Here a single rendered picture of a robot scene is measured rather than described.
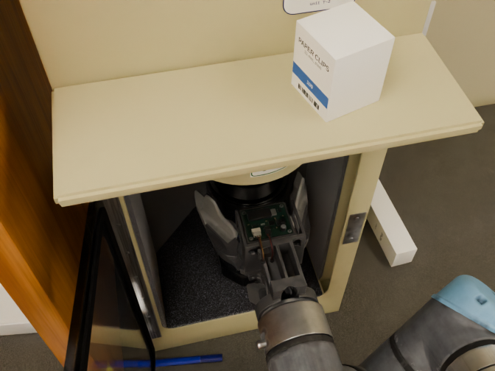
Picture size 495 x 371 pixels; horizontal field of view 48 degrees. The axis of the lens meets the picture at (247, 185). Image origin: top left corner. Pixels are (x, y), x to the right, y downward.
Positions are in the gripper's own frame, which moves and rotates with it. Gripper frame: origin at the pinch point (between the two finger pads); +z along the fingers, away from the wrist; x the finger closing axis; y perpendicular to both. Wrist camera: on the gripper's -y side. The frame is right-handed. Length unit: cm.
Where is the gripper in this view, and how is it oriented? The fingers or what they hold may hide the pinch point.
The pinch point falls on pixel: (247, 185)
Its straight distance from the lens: 74.9
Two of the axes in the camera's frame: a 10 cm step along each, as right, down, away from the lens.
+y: 0.0, -6.1, -7.9
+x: -9.7, 1.8, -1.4
